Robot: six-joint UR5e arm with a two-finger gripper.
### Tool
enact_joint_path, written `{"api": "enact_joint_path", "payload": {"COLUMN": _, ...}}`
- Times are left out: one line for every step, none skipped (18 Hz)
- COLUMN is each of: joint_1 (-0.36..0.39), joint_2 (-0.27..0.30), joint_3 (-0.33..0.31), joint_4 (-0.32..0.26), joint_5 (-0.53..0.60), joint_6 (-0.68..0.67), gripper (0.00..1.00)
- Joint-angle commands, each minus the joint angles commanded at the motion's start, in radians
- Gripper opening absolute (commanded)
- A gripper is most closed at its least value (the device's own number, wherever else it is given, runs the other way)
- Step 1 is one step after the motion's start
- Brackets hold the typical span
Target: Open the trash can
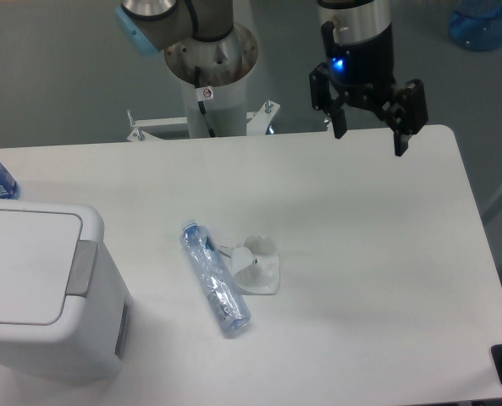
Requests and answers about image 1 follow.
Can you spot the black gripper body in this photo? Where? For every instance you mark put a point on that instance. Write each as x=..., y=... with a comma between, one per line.
x=361, y=73

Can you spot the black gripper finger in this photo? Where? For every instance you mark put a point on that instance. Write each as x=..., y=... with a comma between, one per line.
x=321, y=99
x=406, y=113

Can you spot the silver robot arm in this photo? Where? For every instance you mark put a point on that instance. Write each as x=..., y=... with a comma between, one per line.
x=152, y=26

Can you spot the white trash can lid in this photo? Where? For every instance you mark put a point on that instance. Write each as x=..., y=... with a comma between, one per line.
x=37, y=251

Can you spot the white trash can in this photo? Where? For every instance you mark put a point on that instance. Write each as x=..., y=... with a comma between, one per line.
x=64, y=306

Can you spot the empty clear plastic bottle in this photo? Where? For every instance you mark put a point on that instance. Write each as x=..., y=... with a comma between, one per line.
x=217, y=284

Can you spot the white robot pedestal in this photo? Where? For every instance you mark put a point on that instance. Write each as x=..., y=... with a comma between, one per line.
x=213, y=79

